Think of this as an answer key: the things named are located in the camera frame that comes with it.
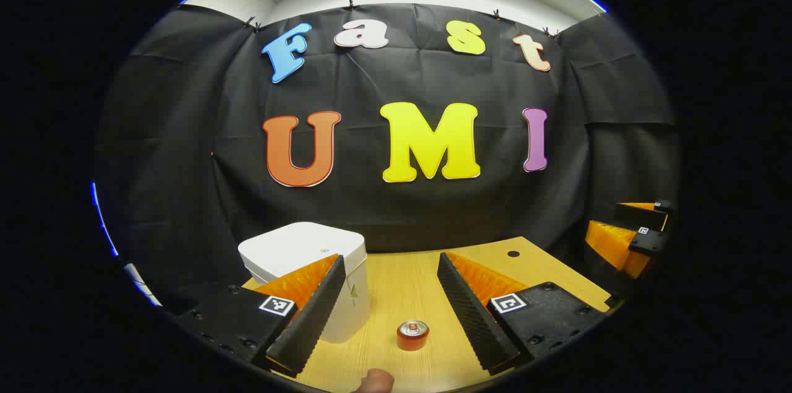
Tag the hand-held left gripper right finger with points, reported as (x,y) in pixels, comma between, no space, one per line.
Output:
(473,319)

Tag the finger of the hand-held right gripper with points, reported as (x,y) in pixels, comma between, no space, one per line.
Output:
(609,247)
(640,218)

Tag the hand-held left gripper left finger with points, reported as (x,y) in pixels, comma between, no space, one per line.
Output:
(315,319)

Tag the white desktop garbage bin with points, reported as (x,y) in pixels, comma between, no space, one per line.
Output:
(297,244)

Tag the wooden desktop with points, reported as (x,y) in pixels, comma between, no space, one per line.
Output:
(402,281)

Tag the black backdrop cloth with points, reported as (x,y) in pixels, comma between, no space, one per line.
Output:
(371,207)

